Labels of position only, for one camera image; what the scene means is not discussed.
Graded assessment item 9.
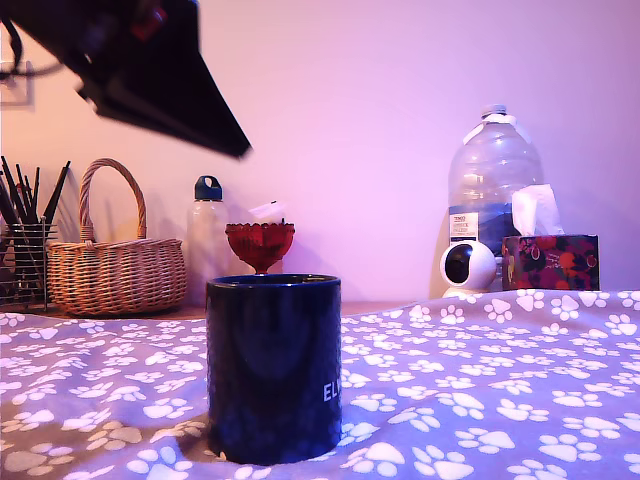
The dark blue mug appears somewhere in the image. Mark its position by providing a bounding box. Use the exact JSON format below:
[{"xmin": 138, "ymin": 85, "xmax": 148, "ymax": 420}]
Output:
[{"xmin": 205, "ymin": 272, "xmax": 343, "ymax": 466}]

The wicker basket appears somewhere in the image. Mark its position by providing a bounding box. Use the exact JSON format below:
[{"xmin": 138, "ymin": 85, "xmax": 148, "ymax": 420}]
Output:
[{"xmin": 46, "ymin": 157, "xmax": 188, "ymax": 317}]

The floral tissue box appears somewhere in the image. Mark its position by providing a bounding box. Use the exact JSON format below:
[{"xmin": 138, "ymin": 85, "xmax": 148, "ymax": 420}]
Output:
[{"xmin": 501, "ymin": 233, "xmax": 601, "ymax": 292}]

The red glass goblet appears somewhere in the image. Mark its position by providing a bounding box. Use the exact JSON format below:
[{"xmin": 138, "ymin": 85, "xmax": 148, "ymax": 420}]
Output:
[{"xmin": 224, "ymin": 221, "xmax": 297, "ymax": 276}]

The large clear water bottle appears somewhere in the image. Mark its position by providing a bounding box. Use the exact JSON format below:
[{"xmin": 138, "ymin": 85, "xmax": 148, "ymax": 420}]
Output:
[{"xmin": 446, "ymin": 103, "xmax": 546, "ymax": 294}]

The paw print cloth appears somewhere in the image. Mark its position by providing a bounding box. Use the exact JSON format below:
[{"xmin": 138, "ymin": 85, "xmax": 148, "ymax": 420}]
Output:
[{"xmin": 0, "ymin": 287, "xmax": 640, "ymax": 480}]

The wire utensil rack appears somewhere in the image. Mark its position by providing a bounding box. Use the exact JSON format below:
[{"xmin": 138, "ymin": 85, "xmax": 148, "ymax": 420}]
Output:
[{"xmin": 0, "ymin": 222, "xmax": 59, "ymax": 314}]

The white tissue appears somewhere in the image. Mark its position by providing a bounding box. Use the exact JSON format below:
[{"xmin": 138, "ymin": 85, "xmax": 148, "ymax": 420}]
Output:
[{"xmin": 510, "ymin": 183, "xmax": 567, "ymax": 237}]

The wall switch plate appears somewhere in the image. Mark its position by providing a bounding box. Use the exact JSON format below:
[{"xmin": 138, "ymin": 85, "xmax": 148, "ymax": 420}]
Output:
[{"xmin": 0, "ymin": 60, "xmax": 35, "ymax": 106}]

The small white round camera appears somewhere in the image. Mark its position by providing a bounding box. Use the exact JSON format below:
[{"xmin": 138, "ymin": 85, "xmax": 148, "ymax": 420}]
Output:
[{"xmin": 438, "ymin": 241, "xmax": 499, "ymax": 300}]

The white paper packet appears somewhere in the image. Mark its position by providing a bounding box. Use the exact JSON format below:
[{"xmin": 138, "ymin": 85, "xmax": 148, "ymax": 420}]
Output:
[{"xmin": 248, "ymin": 199, "xmax": 289, "ymax": 224}]

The clear bottle dark cap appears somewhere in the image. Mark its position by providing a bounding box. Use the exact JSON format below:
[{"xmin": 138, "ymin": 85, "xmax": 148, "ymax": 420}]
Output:
[{"xmin": 187, "ymin": 174, "xmax": 232, "ymax": 307}]

